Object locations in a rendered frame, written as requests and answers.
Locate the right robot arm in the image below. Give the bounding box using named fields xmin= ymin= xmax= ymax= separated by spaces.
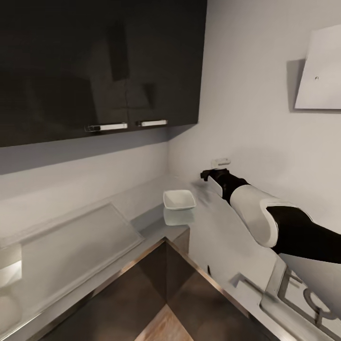
xmin=200 ymin=157 xmax=341 ymax=320

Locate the bowl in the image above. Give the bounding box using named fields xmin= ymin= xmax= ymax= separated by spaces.
xmin=163 ymin=189 xmax=196 ymax=211

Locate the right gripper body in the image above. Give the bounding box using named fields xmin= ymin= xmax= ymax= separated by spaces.
xmin=203 ymin=169 xmax=213 ymax=181

